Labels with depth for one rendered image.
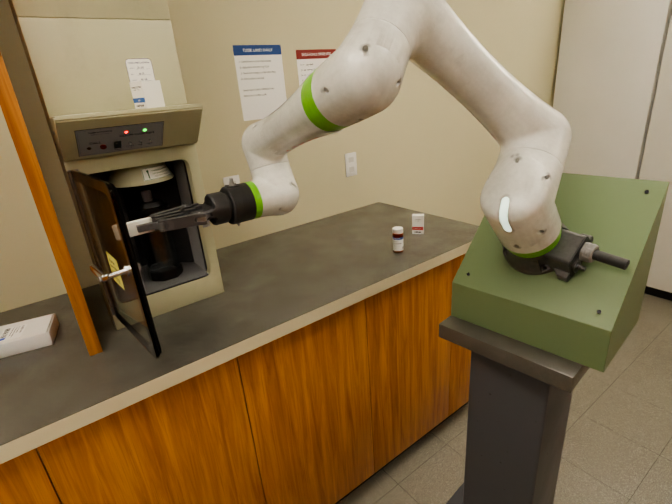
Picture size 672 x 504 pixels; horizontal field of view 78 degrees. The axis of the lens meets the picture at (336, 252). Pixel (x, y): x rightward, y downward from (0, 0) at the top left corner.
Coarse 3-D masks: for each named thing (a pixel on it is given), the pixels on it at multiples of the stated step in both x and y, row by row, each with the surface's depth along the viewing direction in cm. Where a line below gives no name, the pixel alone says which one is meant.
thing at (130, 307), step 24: (96, 192) 84; (96, 216) 91; (120, 216) 79; (96, 240) 99; (120, 240) 82; (120, 264) 89; (120, 288) 96; (120, 312) 105; (144, 312) 87; (144, 336) 93
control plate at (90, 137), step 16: (96, 128) 92; (112, 128) 94; (128, 128) 97; (160, 128) 102; (80, 144) 94; (96, 144) 96; (112, 144) 98; (128, 144) 101; (144, 144) 104; (160, 144) 106
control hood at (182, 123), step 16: (96, 112) 97; (112, 112) 92; (128, 112) 93; (144, 112) 95; (160, 112) 98; (176, 112) 100; (192, 112) 102; (64, 128) 88; (80, 128) 90; (176, 128) 104; (192, 128) 107; (64, 144) 92; (176, 144) 110; (64, 160) 98
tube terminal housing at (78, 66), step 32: (32, 32) 89; (64, 32) 92; (96, 32) 95; (128, 32) 99; (160, 32) 103; (32, 64) 90; (64, 64) 93; (96, 64) 97; (160, 64) 105; (64, 96) 95; (96, 96) 98; (128, 96) 102; (96, 160) 102; (128, 160) 106; (160, 160) 111; (192, 160) 116; (192, 192) 121; (192, 288) 126
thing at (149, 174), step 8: (128, 168) 110; (136, 168) 111; (144, 168) 112; (152, 168) 113; (160, 168) 115; (168, 168) 119; (112, 176) 112; (120, 176) 111; (128, 176) 110; (136, 176) 111; (144, 176) 111; (152, 176) 112; (160, 176) 114; (168, 176) 117; (120, 184) 111; (128, 184) 110; (136, 184) 110; (144, 184) 111
